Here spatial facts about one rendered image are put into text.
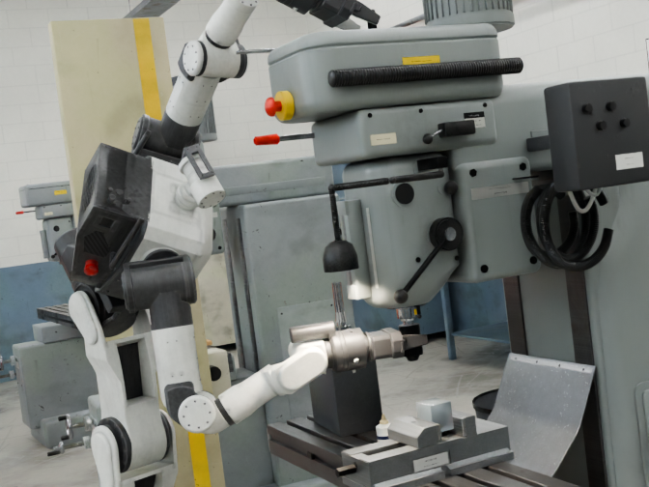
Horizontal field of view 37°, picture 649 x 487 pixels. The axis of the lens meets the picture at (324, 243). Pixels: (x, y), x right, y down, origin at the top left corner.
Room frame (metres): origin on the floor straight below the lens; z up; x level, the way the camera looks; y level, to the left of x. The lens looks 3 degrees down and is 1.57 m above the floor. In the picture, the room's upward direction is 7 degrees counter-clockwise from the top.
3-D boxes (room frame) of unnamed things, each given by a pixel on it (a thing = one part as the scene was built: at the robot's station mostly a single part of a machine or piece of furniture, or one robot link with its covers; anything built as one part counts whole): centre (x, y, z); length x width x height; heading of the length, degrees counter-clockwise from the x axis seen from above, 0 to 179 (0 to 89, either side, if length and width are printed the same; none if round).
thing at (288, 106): (2.04, 0.05, 1.76); 0.06 x 0.02 x 0.06; 25
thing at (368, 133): (2.15, -0.20, 1.68); 0.34 x 0.24 x 0.10; 115
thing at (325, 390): (2.56, 0.00, 1.06); 0.22 x 0.12 x 0.20; 18
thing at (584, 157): (1.96, -0.58, 1.62); 0.20 x 0.09 x 0.21; 115
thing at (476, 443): (2.06, -0.16, 1.01); 0.35 x 0.15 x 0.11; 116
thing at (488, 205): (2.22, -0.34, 1.47); 0.24 x 0.19 x 0.26; 25
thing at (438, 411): (2.08, -0.19, 1.07); 0.06 x 0.05 x 0.06; 26
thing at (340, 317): (2.51, -0.02, 1.28); 0.03 x 0.03 x 0.11
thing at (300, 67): (2.14, -0.17, 1.81); 0.47 x 0.26 x 0.16; 115
